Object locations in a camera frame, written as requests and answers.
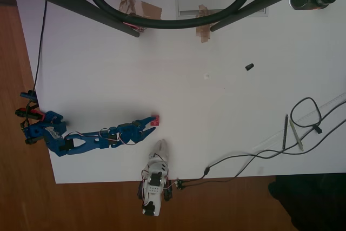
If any blue black table clamp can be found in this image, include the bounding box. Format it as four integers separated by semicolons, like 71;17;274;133
19;89;38;101

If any white arm base servo wire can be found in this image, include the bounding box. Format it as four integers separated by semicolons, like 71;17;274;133
141;169;152;208

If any small black table clamp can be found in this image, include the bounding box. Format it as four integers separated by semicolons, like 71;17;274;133
24;137;42;146

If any black cable with inline switch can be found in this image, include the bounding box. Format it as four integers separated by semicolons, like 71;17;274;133
177;117;346;188

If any thick black hose loop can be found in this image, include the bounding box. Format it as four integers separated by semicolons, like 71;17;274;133
78;0;262;29

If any black pen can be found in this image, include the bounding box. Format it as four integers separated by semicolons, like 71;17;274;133
282;114;289;150

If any thin black power cable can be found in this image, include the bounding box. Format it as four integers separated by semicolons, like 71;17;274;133
32;0;48;94

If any narrow brown tape strip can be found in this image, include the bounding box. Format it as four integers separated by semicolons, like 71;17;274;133
195;4;214;43

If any blue arm base servo wire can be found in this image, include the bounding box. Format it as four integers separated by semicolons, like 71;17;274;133
63;131;82;141

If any clear plastic ruler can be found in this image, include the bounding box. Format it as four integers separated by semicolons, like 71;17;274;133
252;93;346;151

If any black cable with loop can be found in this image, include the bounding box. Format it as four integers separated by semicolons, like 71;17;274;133
290;96;346;135

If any black fabric object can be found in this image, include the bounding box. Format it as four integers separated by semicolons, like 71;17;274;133
268;173;346;231

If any black red table clamp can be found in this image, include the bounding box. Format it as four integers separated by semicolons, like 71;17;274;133
15;107;44;121

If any grey green pen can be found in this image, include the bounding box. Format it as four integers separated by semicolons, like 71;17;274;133
289;118;304;152

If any wide brown tape patch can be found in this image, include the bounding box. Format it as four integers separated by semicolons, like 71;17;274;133
118;0;163;21

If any pink striped wire bundle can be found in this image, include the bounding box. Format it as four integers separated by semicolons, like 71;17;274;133
123;21;147;35

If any blue arm gripper servo wire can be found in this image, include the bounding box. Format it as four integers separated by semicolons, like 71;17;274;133
118;130;136;146

